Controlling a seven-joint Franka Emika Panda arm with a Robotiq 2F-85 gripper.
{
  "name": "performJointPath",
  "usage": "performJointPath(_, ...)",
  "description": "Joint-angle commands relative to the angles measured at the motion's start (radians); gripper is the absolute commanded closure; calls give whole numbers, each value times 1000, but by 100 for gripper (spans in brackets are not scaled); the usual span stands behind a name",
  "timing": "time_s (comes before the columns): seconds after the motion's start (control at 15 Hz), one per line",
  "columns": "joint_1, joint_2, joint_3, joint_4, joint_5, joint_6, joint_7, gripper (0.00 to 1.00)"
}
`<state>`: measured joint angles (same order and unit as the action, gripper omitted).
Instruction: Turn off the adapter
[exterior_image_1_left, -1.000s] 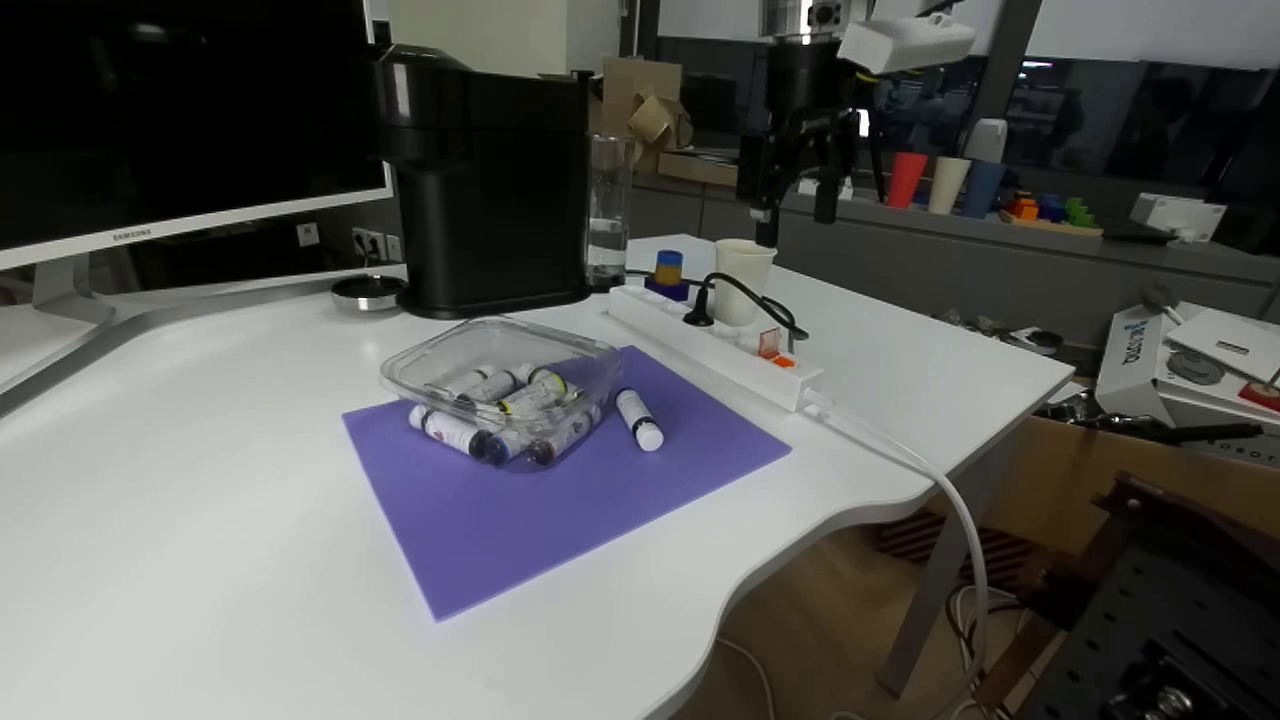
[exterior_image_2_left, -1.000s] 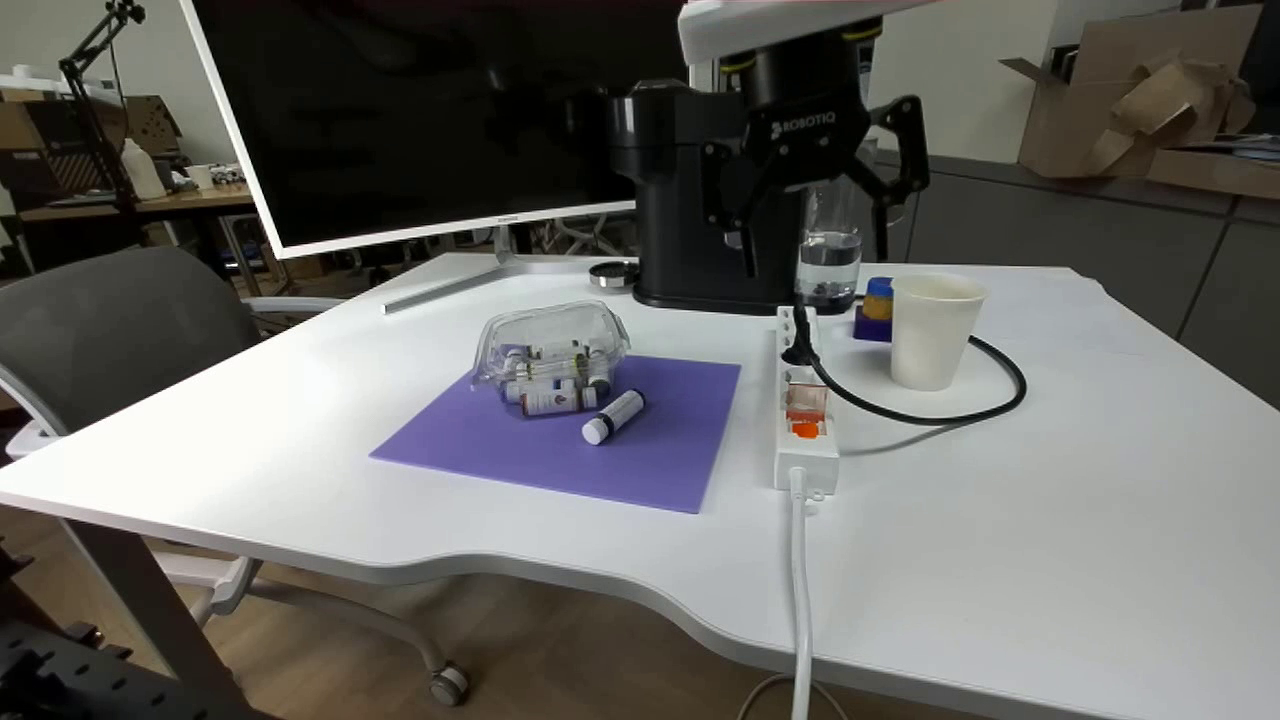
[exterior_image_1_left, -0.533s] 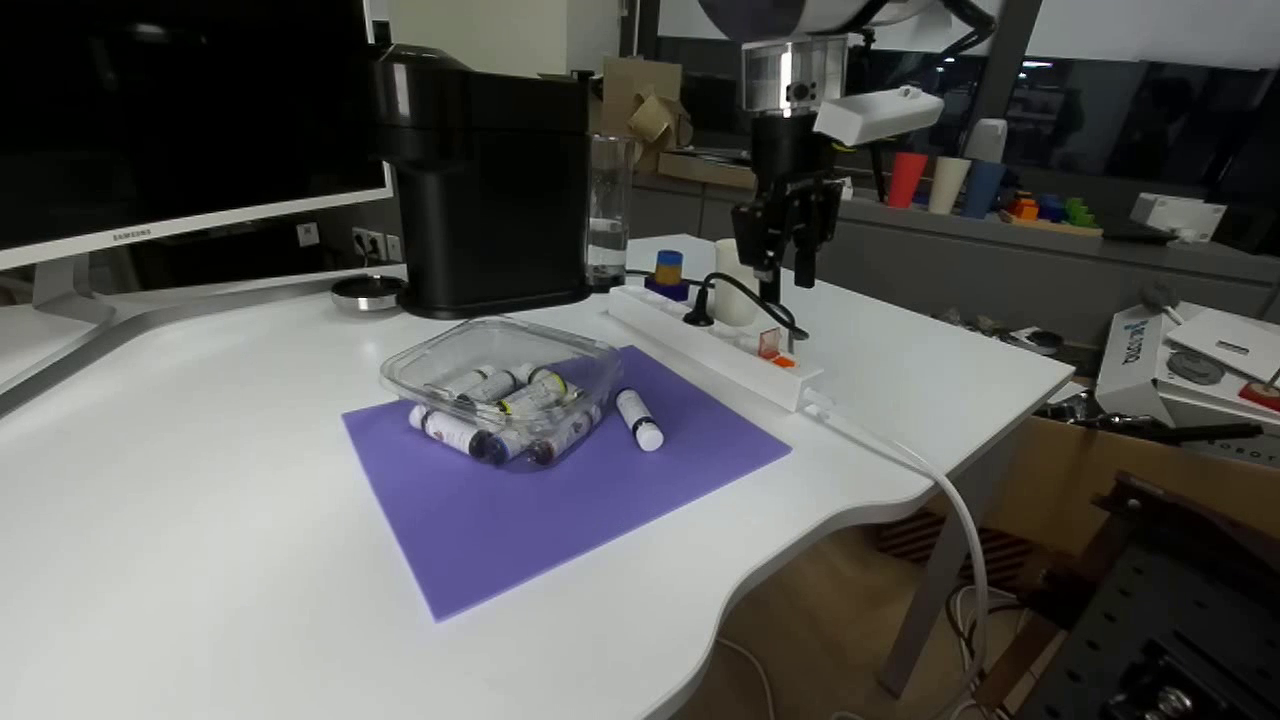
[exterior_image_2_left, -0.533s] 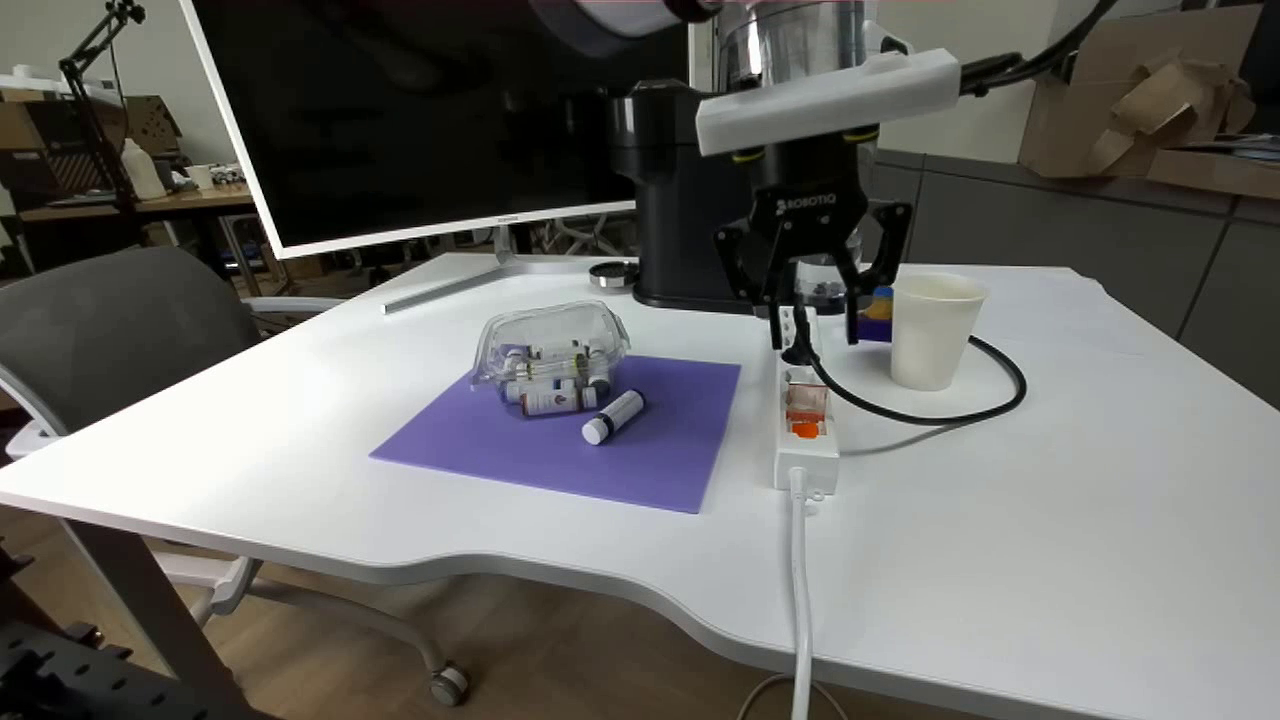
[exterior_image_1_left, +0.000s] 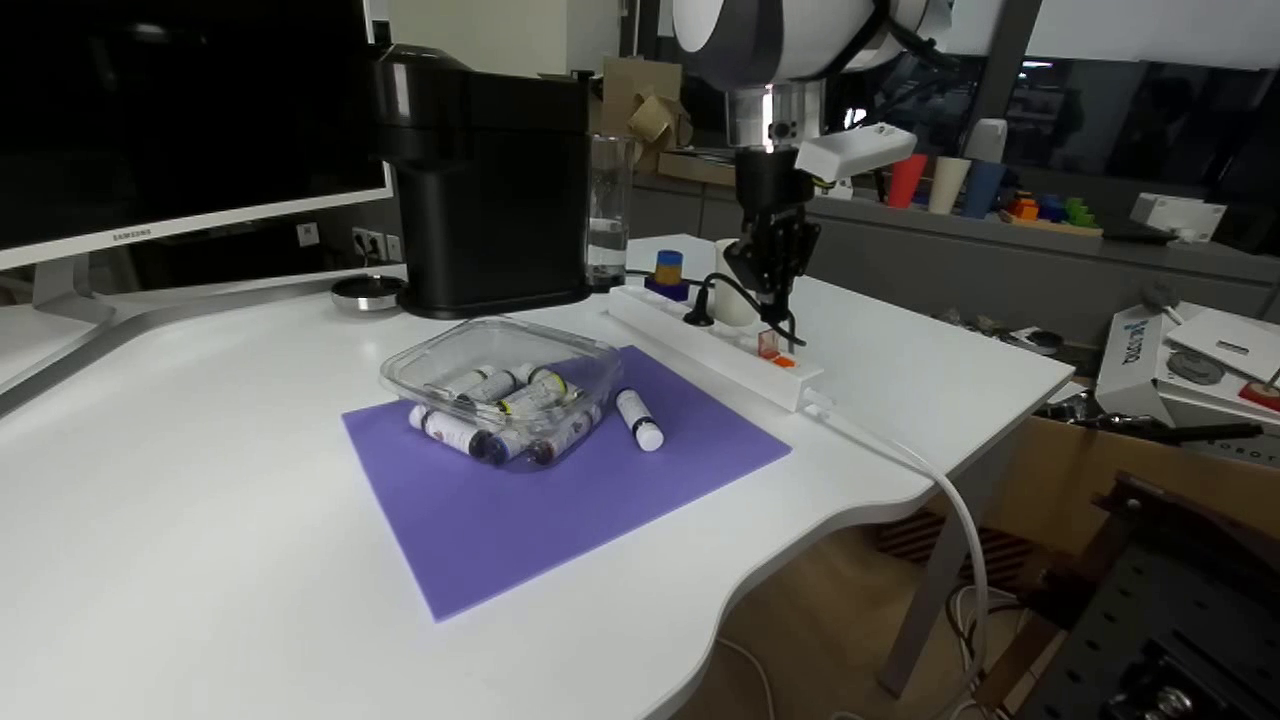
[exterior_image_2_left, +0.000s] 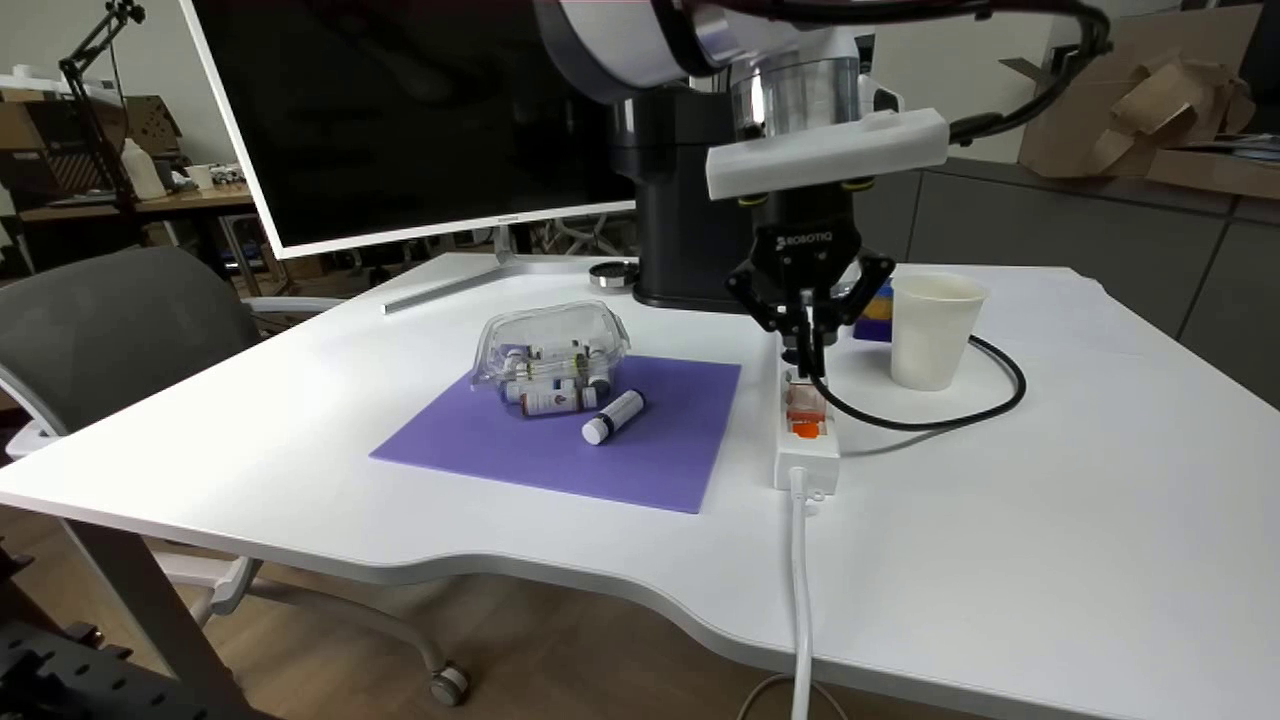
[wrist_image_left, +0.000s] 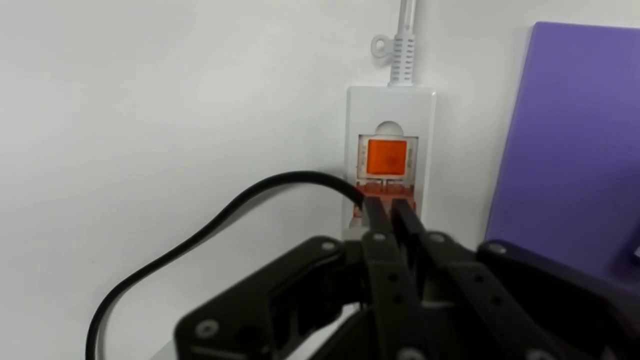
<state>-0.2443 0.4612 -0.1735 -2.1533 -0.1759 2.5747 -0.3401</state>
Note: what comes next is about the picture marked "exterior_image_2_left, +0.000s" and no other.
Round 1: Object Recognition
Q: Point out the small silver cylinder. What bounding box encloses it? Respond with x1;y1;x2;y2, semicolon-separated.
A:
576;386;653;453

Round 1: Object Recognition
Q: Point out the white paper cup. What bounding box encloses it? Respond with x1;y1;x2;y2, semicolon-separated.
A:
890;275;991;394

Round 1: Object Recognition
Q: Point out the black metal rack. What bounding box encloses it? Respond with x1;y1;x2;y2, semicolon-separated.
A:
0;541;260;720

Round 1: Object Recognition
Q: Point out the cluttered wooden desk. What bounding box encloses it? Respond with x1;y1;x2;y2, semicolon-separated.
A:
0;88;260;275

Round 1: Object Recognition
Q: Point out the crumpled cardboard box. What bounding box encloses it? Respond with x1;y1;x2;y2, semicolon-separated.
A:
1016;3;1280;207

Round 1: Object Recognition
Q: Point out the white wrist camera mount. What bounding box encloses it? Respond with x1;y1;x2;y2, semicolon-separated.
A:
701;107;955;204

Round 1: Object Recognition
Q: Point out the round silver dish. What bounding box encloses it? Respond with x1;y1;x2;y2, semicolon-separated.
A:
590;261;645;294

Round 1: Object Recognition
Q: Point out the white power strip orange switch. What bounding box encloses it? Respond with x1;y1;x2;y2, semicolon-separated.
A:
770;317;848;507

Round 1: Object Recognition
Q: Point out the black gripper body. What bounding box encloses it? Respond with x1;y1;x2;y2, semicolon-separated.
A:
757;183;867;294

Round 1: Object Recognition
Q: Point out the thin black cable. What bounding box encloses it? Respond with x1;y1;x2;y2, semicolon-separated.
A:
814;330;1031;436

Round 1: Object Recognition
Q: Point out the purple mat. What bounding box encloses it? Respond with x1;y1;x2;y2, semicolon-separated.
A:
368;353;744;519

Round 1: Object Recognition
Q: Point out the white power strip cable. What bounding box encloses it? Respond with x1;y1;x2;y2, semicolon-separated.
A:
786;492;819;720

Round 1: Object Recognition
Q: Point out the white tube in container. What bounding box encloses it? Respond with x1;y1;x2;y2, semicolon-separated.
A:
565;334;601;407
500;341;540;393

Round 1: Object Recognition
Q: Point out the white tube dark cap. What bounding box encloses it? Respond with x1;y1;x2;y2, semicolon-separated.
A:
520;372;571;420

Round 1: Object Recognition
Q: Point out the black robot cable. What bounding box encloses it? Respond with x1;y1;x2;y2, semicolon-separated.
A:
786;0;1121;153

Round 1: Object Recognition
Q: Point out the grey office chair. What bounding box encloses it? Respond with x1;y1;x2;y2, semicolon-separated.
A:
0;242;482;713

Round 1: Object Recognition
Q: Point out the white framed monitor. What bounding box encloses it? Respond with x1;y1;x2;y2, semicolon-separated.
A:
178;0;649;319

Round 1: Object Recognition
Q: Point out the grey low cabinet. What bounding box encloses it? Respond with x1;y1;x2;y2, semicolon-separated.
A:
853;154;1280;407

